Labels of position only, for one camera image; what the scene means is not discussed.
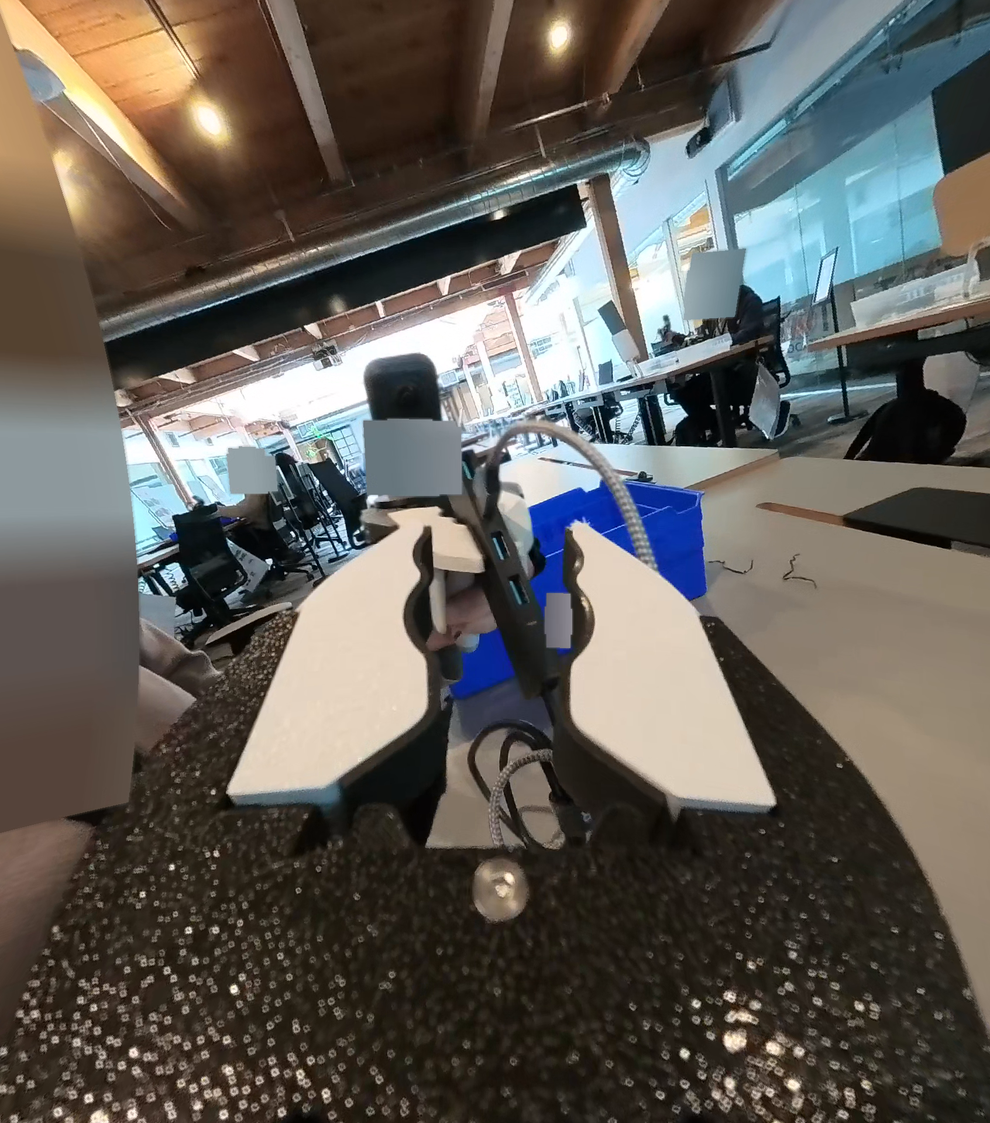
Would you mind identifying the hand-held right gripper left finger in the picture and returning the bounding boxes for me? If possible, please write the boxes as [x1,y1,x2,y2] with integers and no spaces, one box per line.
[225,518,454,835]

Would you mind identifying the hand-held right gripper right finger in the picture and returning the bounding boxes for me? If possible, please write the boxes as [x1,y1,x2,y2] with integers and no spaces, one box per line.
[550,523,779,830]

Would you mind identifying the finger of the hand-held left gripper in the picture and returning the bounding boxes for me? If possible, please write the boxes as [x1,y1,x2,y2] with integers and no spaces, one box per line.
[362,504,465,549]
[484,478,542,576]

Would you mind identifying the silver braided usb cable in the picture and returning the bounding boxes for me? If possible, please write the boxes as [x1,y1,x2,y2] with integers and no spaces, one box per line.
[482,421,663,854]

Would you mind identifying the grey usb hub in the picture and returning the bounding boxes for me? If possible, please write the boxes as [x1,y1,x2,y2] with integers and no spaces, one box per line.
[458,446,568,698]

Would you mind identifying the blue plastic bin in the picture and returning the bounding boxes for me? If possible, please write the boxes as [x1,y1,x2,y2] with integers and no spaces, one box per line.
[449,487,707,701]

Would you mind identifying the black hub cable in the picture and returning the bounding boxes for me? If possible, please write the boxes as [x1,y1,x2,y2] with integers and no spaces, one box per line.
[467,693,588,848]

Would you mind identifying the person's left hand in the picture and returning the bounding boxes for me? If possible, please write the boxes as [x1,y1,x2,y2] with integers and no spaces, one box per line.
[446,574,509,654]

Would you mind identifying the black office chair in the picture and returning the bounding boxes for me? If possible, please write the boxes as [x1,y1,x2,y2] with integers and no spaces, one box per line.
[169,509,250,637]
[306,458,366,563]

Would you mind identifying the black desk pad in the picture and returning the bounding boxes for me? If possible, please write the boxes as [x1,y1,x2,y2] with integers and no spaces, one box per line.
[841,487,990,556]

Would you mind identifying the black backpack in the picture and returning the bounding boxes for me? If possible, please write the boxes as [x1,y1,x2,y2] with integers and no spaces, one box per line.
[844,390,970,461]

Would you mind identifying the black sign stand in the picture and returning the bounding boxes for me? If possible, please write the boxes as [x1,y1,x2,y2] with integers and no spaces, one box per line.
[811,248,869,418]

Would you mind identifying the metal ventilation duct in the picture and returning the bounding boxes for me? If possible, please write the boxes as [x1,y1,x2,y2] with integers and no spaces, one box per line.
[98,136,652,343]

